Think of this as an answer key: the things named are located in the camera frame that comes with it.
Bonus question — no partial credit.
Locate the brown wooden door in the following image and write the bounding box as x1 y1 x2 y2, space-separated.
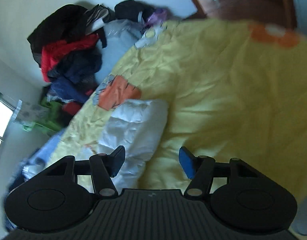
188 0 297 29

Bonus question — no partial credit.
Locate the yellow patterned bedspread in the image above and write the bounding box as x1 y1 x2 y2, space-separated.
44 18 307 235

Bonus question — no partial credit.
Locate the red jacket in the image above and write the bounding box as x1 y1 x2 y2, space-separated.
41 34 99 82

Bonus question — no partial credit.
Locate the white garment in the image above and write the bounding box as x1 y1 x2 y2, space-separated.
77 98 169 192

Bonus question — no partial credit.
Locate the black garment on pile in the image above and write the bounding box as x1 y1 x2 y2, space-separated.
27 3 91 68

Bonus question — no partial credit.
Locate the dark navy clothes pile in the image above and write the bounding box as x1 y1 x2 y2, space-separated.
47 48 102 104

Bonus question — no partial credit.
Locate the light blue bed sheet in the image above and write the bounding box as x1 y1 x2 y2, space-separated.
22 128 66 181

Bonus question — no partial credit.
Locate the dark blue clothes heap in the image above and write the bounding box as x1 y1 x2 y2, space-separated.
2 148 39 233

